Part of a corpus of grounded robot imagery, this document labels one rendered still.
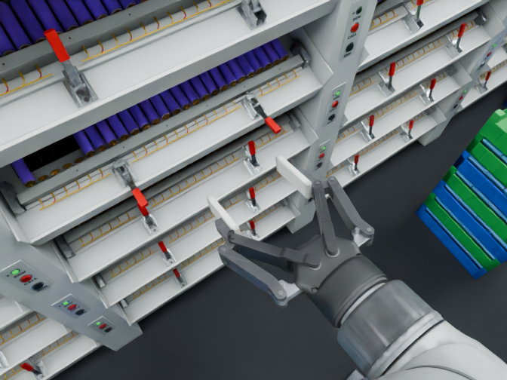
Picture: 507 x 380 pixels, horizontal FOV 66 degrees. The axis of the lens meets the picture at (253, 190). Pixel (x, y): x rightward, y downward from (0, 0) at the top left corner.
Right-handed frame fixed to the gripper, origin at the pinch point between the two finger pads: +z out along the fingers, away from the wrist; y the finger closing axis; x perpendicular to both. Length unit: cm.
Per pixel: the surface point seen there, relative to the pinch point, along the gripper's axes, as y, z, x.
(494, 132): 73, 3, -35
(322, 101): 30.8, 21.6, -13.5
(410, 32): 56, 22, -8
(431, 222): 73, 9, -82
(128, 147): -9.7, 24.2, -3.4
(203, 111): 4.9, 24.0, -3.5
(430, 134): 100, 35, -73
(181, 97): 2.9, 27.7, -1.5
